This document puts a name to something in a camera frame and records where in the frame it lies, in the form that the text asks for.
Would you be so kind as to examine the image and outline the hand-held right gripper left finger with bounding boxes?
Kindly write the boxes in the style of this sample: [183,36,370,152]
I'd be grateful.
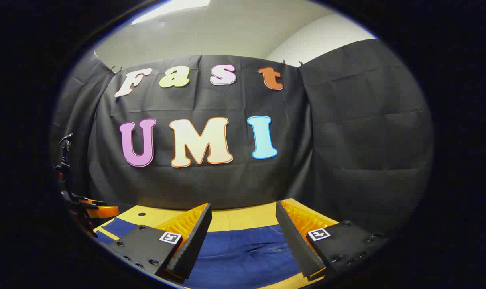
[106,203,213,284]

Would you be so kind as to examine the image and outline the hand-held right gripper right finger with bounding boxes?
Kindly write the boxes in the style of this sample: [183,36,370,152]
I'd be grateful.
[275,200,390,281]

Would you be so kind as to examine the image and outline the blue jeans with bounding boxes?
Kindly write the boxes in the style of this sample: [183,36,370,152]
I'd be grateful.
[94,217,304,289]

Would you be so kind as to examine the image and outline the black backdrop cloth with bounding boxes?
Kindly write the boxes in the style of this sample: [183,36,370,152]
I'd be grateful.
[50,39,435,237]

